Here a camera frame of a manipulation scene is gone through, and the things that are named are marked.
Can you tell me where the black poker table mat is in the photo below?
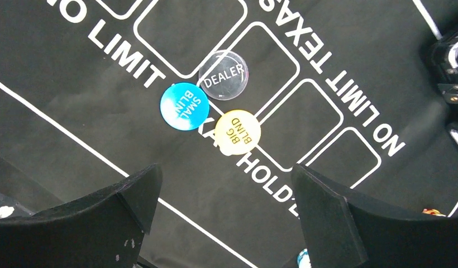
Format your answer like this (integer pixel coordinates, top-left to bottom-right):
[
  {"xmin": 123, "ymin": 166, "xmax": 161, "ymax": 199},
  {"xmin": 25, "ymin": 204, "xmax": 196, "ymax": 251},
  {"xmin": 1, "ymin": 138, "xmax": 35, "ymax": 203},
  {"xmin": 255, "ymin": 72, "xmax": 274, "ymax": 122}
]
[{"xmin": 0, "ymin": 1, "xmax": 458, "ymax": 267}]

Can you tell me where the blue small blind button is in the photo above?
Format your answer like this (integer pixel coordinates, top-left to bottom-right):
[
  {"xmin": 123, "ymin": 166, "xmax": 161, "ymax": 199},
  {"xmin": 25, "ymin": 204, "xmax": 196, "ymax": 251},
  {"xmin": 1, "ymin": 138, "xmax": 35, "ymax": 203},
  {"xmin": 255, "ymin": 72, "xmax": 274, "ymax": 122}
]
[{"xmin": 160, "ymin": 82, "xmax": 209, "ymax": 131}]

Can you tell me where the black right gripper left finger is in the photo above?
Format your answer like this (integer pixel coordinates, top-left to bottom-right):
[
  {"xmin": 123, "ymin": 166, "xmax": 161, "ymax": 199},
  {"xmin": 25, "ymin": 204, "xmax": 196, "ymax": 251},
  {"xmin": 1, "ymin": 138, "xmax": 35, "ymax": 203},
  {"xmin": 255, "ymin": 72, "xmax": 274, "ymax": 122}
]
[{"xmin": 0, "ymin": 164, "xmax": 163, "ymax": 267}]

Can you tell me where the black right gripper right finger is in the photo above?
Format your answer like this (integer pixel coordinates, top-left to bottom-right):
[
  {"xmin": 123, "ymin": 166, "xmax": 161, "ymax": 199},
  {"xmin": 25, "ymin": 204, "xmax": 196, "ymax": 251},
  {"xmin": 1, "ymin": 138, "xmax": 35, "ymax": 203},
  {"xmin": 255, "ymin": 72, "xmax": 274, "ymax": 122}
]
[{"xmin": 291, "ymin": 165, "xmax": 458, "ymax": 267}]

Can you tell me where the yellow big blind button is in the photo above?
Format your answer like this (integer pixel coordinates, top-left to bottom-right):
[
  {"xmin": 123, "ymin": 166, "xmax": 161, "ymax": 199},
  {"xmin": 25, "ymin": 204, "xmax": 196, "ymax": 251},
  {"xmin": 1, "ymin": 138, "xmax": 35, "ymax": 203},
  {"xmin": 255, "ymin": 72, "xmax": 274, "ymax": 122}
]
[{"xmin": 214, "ymin": 109, "xmax": 261, "ymax": 156}]

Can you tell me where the black poker chip case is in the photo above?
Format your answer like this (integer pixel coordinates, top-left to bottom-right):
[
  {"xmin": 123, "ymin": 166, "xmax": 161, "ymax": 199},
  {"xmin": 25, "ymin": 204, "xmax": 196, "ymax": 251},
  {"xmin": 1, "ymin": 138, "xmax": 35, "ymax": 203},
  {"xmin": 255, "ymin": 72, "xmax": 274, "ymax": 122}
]
[{"xmin": 424, "ymin": 24, "xmax": 458, "ymax": 146}]

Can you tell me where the clear dealer button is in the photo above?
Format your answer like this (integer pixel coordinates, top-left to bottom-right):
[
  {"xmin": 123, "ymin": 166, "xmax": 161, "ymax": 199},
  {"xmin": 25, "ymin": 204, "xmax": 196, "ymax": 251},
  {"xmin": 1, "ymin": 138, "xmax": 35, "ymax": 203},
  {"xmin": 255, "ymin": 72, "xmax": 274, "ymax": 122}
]
[{"xmin": 198, "ymin": 50, "xmax": 249, "ymax": 101}]

